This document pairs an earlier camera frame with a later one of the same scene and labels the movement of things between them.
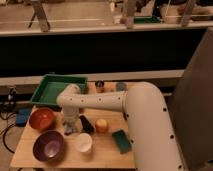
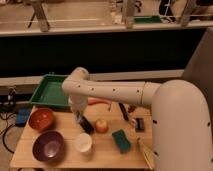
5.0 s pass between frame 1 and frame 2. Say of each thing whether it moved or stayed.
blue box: stayed
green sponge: stayed
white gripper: moved
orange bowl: stayed
